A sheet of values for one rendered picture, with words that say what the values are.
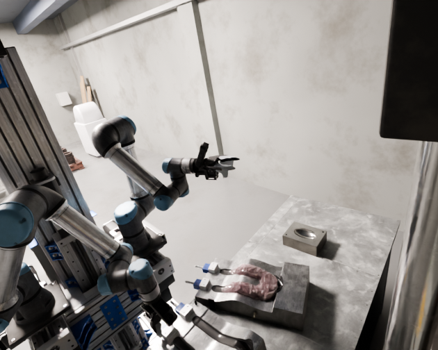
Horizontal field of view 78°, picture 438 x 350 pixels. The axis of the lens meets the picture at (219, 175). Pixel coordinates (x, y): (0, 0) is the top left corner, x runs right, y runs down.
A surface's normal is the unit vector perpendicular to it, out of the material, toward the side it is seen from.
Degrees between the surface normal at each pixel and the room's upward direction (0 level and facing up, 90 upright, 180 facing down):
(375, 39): 90
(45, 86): 90
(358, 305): 0
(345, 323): 0
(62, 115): 90
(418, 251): 90
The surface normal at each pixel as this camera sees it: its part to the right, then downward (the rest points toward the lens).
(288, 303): -0.16, -0.88
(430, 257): -0.55, 0.45
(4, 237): 0.19, 0.31
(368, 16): -0.72, 0.41
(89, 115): 0.68, 0.04
